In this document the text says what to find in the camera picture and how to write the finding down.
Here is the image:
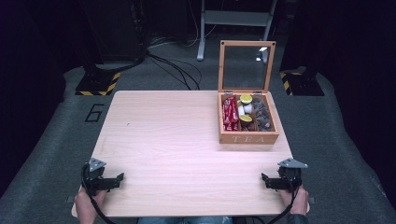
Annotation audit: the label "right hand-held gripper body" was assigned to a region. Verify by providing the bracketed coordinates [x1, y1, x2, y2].
[276, 158, 309, 191]

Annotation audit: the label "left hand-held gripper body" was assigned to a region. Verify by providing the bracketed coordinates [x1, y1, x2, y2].
[81, 157, 108, 196]

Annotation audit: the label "person's left hand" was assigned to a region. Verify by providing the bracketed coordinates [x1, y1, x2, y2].
[74, 186, 108, 217]

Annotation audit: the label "person's right hand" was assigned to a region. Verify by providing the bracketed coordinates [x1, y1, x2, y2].
[278, 185, 310, 216]

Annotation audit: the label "wooden box with glass lid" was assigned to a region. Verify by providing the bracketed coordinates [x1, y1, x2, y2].
[217, 39, 280, 146]

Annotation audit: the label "pile of dark wrapped candies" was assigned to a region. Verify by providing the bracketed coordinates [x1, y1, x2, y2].
[252, 97, 276, 132]

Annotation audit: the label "person's legs in jeans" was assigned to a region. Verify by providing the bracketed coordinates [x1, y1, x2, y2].
[136, 216, 234, 224]

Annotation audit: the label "black base with striped edge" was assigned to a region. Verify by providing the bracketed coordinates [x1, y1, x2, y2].
[278, 66, 325, 97]
[75, 70, 122, 97]

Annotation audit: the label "white metal stand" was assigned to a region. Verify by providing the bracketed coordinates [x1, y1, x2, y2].
[196, 0, 278, 62]

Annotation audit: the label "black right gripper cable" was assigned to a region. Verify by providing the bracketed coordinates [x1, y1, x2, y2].
[266, 183, 303, 224]

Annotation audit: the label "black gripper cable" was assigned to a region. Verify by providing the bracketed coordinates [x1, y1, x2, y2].
[81, 164, 117, 224]
[266, 183, 303, 224]

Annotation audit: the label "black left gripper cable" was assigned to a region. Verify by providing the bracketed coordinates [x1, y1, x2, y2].
[81, 164, 117, 224]

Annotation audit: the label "black floor cables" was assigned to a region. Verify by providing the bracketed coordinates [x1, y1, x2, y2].
[145, 51, 204, 91]

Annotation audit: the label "white floor cables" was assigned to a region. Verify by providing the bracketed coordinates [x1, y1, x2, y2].
[148, 0, 219, 49]

